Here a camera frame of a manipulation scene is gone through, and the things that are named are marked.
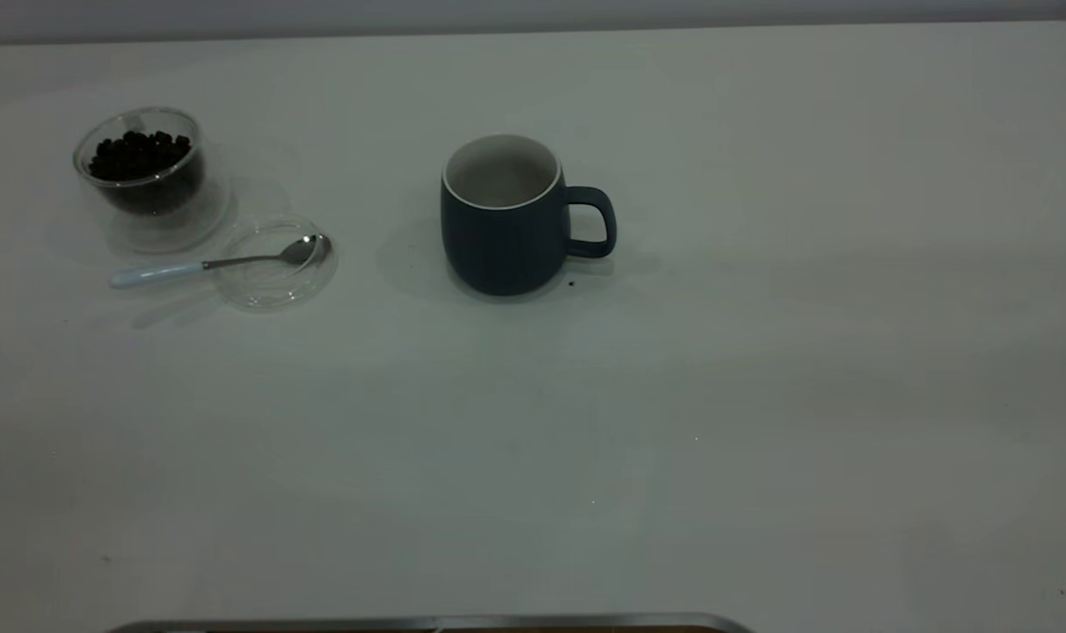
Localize black beans in jar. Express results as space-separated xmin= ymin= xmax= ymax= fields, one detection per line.
xmin=88 ymin=130 xmax=205 ymax=215

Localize dark grey-blue ceramic mug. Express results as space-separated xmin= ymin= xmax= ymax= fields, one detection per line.
xmin=440 ymin=133 xmax=618 ymax=297

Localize metal spoon with white handle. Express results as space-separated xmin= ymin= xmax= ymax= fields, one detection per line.
xmin=109 ymin=234 xmax=332 ymax=290

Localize clear double-wall glass jar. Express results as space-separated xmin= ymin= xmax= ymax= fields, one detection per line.
xmin=73 ymin=107 xmax=233 ymax=256

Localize clear round glass lid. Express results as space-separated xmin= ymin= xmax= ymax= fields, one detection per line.
xmin=214 ymin=214 xmax=339 ymax=312

